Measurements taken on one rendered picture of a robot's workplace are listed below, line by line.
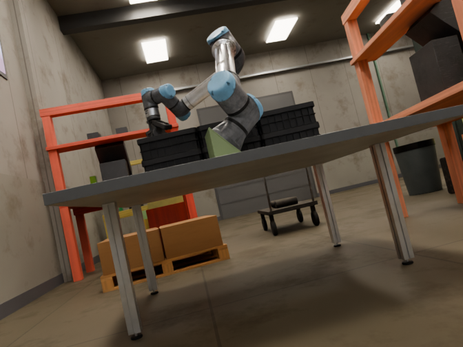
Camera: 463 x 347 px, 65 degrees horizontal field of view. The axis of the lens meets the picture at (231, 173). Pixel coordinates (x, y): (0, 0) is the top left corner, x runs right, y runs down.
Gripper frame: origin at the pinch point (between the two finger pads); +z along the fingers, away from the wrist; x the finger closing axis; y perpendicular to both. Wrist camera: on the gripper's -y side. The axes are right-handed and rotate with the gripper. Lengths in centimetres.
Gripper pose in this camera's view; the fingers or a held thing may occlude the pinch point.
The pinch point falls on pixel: (163, 153)
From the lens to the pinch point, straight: 190.2
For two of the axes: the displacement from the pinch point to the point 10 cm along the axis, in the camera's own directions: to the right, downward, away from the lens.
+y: -6.2, 2.0, 7.6
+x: -7.5, 1.3, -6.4
